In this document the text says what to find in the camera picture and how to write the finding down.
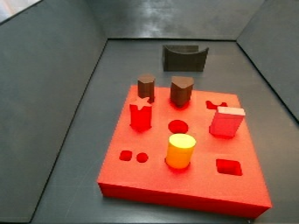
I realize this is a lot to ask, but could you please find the red shape-sorting board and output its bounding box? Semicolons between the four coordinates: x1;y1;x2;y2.
97;86;272;219

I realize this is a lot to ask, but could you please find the red star-shaped peg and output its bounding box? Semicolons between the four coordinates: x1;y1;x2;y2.
129;97;152;131

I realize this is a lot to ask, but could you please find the dark brown hexagonal peg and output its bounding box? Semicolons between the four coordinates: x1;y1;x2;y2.
137;73;155;103

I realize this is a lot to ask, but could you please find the dark brown heart-shaped peg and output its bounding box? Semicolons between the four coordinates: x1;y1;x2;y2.
171;76;193;108

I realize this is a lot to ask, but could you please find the yellow cylinder peg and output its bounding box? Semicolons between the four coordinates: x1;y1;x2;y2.
165;133;196;169

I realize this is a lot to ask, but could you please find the pink rectangular block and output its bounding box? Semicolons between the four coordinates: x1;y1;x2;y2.
209;107;245;137

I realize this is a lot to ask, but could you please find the black curved holder stand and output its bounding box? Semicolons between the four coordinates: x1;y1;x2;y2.
163;45;209;72

